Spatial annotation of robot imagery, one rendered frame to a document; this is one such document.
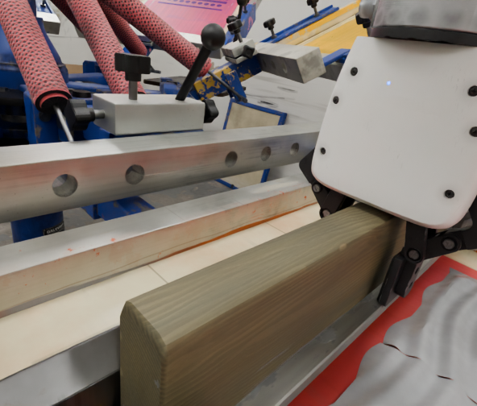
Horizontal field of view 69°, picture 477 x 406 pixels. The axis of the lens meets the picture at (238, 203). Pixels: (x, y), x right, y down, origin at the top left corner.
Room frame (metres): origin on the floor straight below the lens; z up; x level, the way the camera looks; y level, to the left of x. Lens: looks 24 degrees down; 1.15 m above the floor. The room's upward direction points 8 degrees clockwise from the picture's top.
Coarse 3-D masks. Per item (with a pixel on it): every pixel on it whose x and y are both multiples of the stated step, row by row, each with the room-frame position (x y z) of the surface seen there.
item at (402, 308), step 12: (432, 264) 0.34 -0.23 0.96; (444, 264) 0.35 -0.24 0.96; (456, 264) 0.35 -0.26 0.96; (420, 276) 0.31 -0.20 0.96; (432, 276) 0.32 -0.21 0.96; (444, 276) 0.32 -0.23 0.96; (420, 288) 0.29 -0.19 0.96; (396, 300) 0.26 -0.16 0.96; (408, 300) 0.27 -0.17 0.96; (420, 300) 0.27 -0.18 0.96; (384, 312) 0.25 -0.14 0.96; (396, 312) 0.25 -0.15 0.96; (408, 312) 0.25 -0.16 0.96; (372, 324) 0.23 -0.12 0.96; (384, 324) 0.23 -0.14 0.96; (372, 336) 0.21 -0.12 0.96; (396, 348) 0.20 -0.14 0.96
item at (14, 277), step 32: (224, 192) 0.38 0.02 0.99; (256, 192) 0.39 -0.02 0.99; (288, 192) 0.41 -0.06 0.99; (96, 224) 0.26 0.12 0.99; (128, 224) 0.27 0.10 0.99; (160, 224) 0.28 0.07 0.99; (192, 224) 0.30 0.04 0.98; (224, 224) 0.33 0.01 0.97; (256, 224) 0.37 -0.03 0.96; (0, 256) 0.20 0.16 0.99; (32, 256) 0.21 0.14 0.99; (64, 256) 0.21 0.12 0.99; (96, 256) 0.23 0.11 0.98; (128, 256) 0.25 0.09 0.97; (160, 256) 0.27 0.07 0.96; (0, 288) 0.18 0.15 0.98; (32, 288) 0.19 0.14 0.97; (64, 288) 0.21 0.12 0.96
